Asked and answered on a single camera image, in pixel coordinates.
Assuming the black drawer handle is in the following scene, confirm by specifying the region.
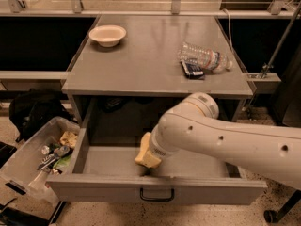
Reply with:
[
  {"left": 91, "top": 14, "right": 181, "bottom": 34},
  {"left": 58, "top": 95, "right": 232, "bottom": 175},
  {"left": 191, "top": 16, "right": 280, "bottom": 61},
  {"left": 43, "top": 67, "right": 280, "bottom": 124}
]
[{"left": 139, "top": 188, "right": 175, "bottom": 202}]

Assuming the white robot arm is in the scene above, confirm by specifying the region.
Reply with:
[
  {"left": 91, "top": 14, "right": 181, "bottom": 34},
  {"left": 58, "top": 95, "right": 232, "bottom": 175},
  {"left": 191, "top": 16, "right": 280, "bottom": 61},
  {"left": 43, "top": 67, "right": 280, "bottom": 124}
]
[{"left": 135, "top": 92, "right": 301, "bottom": 190}]

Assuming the grey open top drawer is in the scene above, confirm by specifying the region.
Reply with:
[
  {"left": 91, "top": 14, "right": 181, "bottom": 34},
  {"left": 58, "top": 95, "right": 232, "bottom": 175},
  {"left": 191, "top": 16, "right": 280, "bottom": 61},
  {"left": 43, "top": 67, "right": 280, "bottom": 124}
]
[{"left": 48, "top": 98, "right": 267, "bottom": 205}]

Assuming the clear plastic storage bin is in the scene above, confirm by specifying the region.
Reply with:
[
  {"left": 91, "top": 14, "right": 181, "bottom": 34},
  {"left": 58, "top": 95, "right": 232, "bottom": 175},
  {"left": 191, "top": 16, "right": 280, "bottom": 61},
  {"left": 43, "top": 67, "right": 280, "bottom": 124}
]
[{"left": 0, "top": 117, "right": 80, "bottom": 204}]

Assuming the crumpled yellow snack bag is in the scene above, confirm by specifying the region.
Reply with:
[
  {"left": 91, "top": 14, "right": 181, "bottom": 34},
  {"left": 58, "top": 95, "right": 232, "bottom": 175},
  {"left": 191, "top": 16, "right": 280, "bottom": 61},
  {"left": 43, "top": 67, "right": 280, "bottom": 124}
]
[{"left": 59, "top": 131, "right": 78, "bottom": 149}]

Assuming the white cable on counter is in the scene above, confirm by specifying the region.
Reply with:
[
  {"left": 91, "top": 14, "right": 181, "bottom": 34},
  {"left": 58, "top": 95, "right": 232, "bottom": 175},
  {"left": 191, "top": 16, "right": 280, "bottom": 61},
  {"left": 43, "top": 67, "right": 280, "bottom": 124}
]
[{"left": 221, "top": 8, "right": 234, "bottom": 50}]

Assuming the dark blue snack packet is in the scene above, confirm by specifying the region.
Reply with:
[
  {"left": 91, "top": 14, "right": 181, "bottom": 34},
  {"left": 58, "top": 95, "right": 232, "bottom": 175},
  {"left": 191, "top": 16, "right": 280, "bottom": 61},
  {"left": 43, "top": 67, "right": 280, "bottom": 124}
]
[{"left": 181, "top": 60, "right": 205, "bottom": 79}]

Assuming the black backpack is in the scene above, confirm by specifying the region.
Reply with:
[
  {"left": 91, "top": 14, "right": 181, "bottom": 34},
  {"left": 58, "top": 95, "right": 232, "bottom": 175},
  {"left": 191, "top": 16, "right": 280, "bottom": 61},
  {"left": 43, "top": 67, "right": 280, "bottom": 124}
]
[{"left": 9, "top": 89, "right": 73, "bottom": 142}]

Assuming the grey cabinet counter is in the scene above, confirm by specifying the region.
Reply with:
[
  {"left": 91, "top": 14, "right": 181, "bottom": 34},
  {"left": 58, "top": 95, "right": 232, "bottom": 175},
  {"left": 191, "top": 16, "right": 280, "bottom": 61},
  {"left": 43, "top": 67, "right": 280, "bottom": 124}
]
[{"left": 62, "top": 14, "right": 253, "bottom": 121}]

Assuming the white bowl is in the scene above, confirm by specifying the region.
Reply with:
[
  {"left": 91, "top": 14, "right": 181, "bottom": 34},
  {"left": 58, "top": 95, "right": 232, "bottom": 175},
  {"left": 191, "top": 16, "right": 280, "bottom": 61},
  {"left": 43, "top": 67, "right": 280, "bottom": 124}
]
[{"left": 88, "top": 25, "right": 127, "bottom": 48}]

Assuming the dark snack wrapper in bin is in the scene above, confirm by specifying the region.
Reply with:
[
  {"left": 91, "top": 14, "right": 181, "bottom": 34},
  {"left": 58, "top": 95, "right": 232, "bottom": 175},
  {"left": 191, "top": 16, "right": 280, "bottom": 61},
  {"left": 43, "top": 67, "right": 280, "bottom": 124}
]
[{"left": 38, "top": 145, "right": 70, "bottom": 170}]

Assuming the clear plastic water bottle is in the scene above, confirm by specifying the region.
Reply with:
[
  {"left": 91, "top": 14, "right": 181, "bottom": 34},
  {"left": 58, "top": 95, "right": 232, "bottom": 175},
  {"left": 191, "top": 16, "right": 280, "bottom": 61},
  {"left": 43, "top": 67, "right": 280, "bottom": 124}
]
[{"left": 179, "top": 42, "right": 233, "bottom": 73}]

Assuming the yellow sponge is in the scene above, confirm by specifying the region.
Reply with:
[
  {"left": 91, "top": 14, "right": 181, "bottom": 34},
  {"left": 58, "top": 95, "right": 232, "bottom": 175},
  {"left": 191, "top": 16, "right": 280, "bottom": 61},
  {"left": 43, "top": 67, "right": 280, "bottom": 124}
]
[{"left": 135, "top": 154, "right": 161, "bottom": 169}]

